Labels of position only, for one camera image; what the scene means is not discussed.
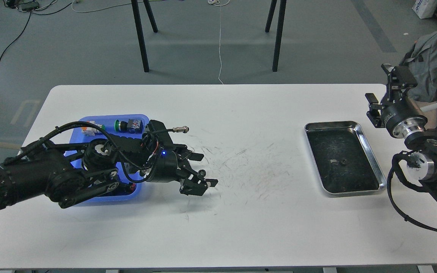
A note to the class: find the silver metal tray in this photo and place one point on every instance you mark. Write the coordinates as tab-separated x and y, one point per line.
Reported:
329	142

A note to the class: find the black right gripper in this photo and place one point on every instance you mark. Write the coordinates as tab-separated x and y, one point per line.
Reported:
397	113

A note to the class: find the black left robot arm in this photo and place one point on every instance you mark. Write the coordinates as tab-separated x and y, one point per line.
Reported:
82	160

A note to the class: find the black left stand legs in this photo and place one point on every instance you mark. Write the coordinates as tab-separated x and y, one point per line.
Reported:
139	29

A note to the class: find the black right stand legs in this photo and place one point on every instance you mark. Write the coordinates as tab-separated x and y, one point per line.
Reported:
280	28

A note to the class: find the white cardboard box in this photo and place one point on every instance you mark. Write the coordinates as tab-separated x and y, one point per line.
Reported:
424	9

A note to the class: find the blue plastic tray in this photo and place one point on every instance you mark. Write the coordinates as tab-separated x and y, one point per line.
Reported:
87	134

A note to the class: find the red push button switch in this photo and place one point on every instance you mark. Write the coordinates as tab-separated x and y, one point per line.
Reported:
126	188

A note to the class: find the black stand legs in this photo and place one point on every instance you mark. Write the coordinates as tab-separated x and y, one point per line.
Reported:
280	28
139	29

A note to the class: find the grey backpack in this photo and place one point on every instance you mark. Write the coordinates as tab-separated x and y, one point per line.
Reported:
421	60

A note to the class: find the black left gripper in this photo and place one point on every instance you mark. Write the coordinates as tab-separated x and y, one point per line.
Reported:
167	168

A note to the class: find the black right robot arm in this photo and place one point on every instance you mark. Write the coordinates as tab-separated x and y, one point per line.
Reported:
415	168

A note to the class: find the green push button switch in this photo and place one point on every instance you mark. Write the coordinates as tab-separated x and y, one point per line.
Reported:
132	126

